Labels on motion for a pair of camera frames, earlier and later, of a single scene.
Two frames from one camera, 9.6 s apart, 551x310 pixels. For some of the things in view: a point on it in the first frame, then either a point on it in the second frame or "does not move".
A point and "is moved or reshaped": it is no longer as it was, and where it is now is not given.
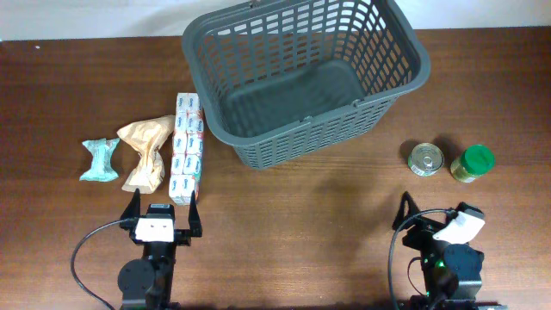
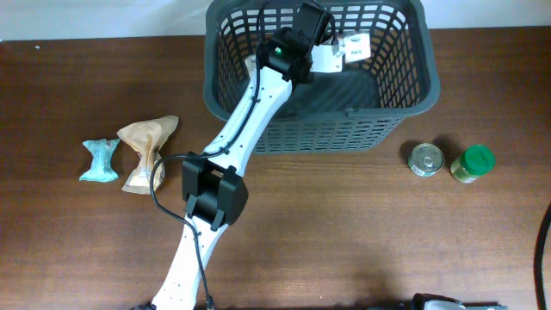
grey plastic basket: (285, 81) is moved or reshaped
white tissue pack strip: (188, 148) to (330, 57)
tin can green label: (424, 159) does not move
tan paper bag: (148, 135) does not move
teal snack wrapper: (102, 170) does not move
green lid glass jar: (475, 161) does not move
